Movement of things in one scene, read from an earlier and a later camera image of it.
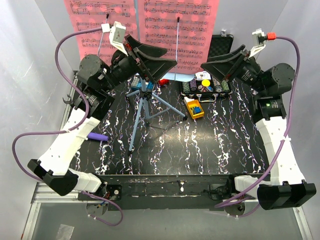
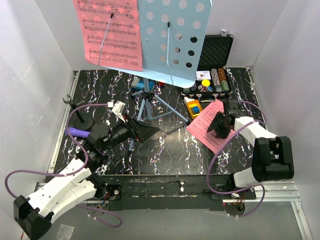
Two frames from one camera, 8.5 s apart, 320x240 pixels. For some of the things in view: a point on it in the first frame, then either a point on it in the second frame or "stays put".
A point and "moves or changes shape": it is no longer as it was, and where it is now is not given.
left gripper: [156, 68] to [143, 130]
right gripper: [223, 66] to [214, 123]
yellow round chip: [205, 83] stays put
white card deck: [204, 75] stays put
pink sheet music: [86, 14] moves or changes shape
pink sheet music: [184, 28] to [198, 128]
